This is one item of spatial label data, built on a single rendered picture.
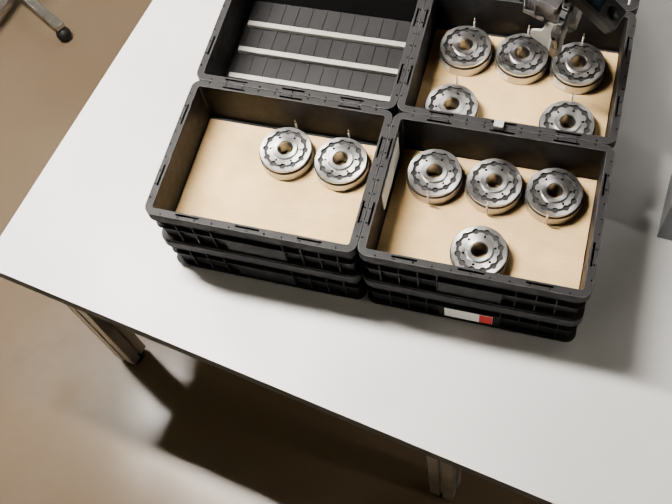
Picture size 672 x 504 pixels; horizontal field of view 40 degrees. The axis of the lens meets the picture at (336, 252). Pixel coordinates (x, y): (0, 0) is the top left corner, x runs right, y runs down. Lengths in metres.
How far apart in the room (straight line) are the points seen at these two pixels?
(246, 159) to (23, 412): 1.16
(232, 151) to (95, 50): 1.43
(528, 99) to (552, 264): 0.36
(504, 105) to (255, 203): 0.52
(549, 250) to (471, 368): 0.26
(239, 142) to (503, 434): 0.76
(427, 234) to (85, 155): 0.80
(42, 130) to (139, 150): 1.06
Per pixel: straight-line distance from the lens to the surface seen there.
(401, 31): 1.97
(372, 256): 1.59
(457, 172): 1.74
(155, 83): 2.16
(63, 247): 2.01
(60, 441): 2.64
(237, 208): 1.79
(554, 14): 1.63
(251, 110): 1.85
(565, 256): 1.71
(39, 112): 3.15
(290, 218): 1.76
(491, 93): 1.87
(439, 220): 1.73
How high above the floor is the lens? 2.37
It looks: 64 degrees down
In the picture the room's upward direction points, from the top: 14 degrees counter-clockwise
